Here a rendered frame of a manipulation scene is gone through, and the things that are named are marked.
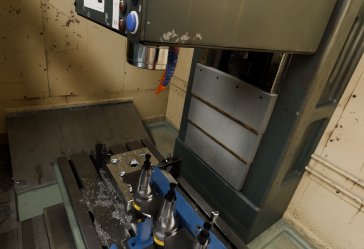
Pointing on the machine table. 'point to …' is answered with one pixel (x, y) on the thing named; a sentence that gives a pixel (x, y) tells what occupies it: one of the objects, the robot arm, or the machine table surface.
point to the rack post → (142, 235)
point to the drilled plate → (123, 191)
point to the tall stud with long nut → (213, 217)
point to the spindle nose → (147, 56)
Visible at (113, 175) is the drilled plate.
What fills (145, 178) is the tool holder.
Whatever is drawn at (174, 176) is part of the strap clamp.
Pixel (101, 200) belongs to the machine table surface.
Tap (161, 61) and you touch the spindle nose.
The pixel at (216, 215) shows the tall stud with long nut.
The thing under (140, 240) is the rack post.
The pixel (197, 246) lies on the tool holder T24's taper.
